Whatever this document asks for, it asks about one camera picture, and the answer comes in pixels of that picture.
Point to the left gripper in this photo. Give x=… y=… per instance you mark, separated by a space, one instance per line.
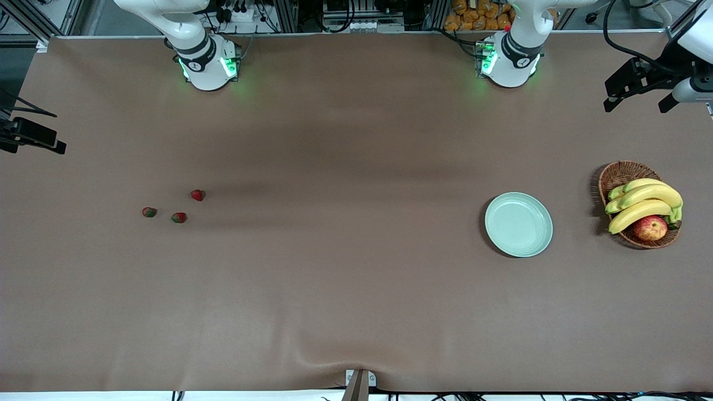
x=666 y=70

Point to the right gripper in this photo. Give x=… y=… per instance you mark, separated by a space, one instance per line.
x=12 y=129

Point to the dark red strawberry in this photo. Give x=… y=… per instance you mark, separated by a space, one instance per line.
x=149 y=212

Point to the red green strawberry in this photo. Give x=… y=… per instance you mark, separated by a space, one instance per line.
x=179 y=218

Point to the bright red strawberry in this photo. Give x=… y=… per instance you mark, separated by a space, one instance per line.
x=197 y=195

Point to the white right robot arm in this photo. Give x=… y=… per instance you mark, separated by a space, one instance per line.
x=206 y=67

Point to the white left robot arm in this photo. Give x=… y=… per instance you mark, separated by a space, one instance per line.
x=509 y=64

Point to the pale green plate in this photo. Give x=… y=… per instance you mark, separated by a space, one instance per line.
x=518 y=225

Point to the brown wicker basket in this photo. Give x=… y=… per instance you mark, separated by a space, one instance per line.
x=626 y=172

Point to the yellow banana bunch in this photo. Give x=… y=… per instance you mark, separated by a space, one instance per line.
x=646 y=194

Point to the red apple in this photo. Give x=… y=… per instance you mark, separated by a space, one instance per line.
x=650 y=228

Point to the orange snack bag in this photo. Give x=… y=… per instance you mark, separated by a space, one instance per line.
x=473 y=16

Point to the white power strip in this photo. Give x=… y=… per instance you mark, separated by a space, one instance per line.
x=239 y=15

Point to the white terminal block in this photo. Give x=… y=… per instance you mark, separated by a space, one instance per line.
x=376 y=26

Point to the brown table cover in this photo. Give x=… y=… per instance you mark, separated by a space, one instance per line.
x=356 y=278

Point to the aluminium frame profile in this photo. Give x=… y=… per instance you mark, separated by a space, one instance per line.
x=28 y=22
x=688 y=11
x=287 y=16
x=437 y=15

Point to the grey metal table bracket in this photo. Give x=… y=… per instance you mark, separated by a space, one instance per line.
x=359 y=387

